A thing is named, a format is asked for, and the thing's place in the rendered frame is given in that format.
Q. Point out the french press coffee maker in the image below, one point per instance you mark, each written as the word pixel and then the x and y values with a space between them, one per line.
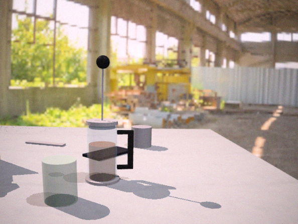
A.
pixel 102 144

